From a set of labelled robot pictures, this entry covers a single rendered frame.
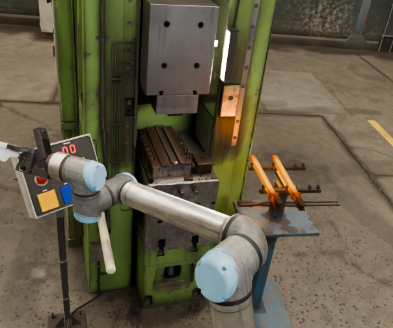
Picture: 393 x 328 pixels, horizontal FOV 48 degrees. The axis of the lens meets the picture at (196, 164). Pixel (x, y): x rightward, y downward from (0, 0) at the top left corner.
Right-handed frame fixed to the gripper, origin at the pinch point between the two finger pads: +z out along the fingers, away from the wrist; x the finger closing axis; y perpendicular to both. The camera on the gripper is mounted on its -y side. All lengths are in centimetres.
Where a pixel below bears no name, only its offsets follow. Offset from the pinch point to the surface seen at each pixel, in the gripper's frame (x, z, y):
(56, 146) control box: 39.1, 7.1, -3.3
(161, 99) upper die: 62, -24, -36
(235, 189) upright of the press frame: 135, -55, -6
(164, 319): 131, -34, 80
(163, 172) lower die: 86, -26, -4
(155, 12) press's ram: 38, -22, -67
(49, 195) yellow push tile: 37.6, 2.7, 17.3
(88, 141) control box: 51, -1, -9
